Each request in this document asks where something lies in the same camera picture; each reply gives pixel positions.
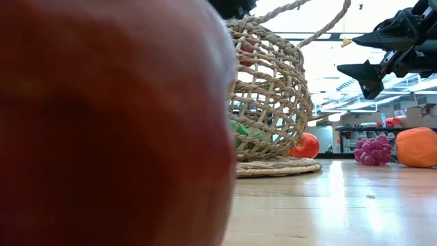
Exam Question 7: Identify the purple grape bunch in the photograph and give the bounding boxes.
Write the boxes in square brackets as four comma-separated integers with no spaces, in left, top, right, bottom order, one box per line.
[353,135,393,167]

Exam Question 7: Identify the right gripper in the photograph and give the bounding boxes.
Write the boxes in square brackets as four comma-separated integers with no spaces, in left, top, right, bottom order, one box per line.
[337,0,437,100]

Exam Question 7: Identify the red and yellow apple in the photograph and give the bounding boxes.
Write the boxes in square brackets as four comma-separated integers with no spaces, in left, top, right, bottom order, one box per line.
[0,0,238,246]

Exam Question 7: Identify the brown cardboard boxes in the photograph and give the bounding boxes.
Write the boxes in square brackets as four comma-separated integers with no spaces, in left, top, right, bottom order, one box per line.
[406,103,437,128]

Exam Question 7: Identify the bright green apple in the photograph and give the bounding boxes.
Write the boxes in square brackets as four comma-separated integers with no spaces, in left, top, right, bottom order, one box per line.
[231,119,274,150]

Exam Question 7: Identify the woven wicker basket with handles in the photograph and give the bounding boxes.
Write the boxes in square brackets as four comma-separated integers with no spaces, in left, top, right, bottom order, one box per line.
[223,0,352,179]

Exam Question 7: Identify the black bin shelving rack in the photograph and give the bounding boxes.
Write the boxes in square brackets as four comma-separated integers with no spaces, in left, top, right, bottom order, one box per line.
[335,125,437,154]

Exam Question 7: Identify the orange fruit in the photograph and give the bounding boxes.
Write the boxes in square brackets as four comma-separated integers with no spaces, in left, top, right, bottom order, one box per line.
[395,126,437,169]

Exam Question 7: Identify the bright orange-red apple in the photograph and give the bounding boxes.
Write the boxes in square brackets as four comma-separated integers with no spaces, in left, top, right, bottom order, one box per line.
[290,132,321,159]

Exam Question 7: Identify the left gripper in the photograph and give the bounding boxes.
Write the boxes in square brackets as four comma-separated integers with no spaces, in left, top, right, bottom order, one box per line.
[208,0,257,20]

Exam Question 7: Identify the red plastic container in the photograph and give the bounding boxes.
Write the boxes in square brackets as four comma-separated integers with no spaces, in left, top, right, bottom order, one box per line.
[376,117,404,128]

